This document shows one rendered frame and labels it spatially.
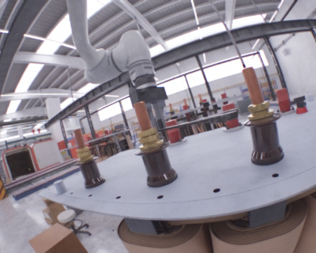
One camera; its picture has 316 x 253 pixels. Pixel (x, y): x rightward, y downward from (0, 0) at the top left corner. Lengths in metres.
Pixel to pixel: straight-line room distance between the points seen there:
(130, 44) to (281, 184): 0.55
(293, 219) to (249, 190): 0.38
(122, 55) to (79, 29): 0.18
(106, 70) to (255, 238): 0.78
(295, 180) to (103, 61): 0.62
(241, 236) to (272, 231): 0.11
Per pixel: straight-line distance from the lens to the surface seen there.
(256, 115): 0.32
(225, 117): 0.30
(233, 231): 0.58
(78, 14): 0.47
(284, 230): 0.58
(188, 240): 0.59
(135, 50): 0.52
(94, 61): 0.55
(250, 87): 0.32
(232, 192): 0.26
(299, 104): 0.80
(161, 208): 0.28
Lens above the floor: 1.51
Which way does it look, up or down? 2 degrees down
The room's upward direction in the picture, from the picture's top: 17 degrees counter-clockwise
